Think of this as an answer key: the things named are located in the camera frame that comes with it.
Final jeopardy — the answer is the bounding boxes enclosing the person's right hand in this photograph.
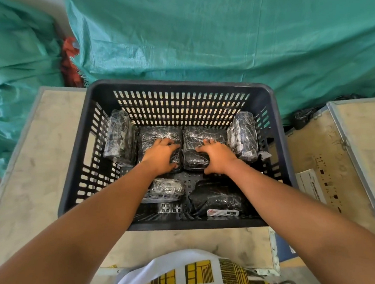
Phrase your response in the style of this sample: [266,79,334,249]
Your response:
[194,136,243,177]

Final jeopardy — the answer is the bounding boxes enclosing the person's left hand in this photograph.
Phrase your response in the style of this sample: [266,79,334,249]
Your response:
[139,137,183,177]

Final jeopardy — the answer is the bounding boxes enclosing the black film-wrapped packet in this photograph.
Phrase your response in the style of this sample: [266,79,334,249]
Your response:
[180,123,231,172]
[136,124,186,176]

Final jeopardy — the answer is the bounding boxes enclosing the person's left forearm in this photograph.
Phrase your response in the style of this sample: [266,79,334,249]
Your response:
[0,164,168,284]

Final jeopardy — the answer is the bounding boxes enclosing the person's right forearm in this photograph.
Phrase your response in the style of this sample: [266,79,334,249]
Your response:
[223,151,375,284]

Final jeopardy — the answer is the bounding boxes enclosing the group of film-wrapped bundles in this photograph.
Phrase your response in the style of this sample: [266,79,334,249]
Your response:
[100,98,265,227]

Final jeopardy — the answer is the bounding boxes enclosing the dark slotted plastic crate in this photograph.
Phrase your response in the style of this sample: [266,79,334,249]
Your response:
[47,65,300,243]

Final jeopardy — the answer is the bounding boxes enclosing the black plastic bag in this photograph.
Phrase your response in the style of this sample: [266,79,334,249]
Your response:
[290,93,369,131]

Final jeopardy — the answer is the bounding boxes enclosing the white paper label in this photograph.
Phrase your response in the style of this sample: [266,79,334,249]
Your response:
[295,168,328,207]

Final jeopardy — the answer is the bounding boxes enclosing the large green woven tarp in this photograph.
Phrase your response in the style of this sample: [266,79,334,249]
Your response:
[65,0,375,144]

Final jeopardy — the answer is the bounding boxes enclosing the blue flat object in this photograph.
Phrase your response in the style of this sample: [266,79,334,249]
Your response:
[274,230,297,263]

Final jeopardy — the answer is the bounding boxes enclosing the white shirt with yellow print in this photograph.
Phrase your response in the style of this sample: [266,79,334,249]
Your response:
[99,241,294,284]

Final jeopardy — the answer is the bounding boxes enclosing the red cloth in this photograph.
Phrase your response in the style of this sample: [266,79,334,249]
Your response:
[57,36,85,89]

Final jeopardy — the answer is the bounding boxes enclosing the wooden case with metal edges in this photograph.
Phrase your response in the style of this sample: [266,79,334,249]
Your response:
[0,69,282,284]
[282,97,375,262]

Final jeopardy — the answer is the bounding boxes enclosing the crumpled green woven tarp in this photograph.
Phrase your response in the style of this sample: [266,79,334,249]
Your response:
[0,0,74,179]

